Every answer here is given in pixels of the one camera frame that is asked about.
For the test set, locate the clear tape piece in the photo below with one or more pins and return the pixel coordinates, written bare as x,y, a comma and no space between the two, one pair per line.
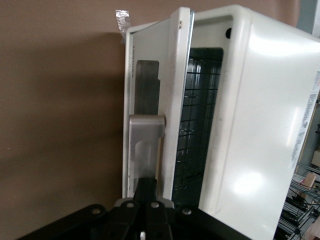
123,22

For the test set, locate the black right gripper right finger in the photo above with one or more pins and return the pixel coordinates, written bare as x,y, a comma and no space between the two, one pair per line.
158,220

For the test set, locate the oven warning label sticker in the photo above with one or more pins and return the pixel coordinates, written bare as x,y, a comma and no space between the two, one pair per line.
312,105

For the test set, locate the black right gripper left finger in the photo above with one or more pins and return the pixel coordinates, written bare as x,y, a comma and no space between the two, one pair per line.
126,220

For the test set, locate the white toaster oven body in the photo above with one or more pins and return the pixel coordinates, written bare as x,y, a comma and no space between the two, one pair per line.
262,125

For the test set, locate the white glass oven door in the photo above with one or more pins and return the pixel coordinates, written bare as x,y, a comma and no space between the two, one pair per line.
172,100

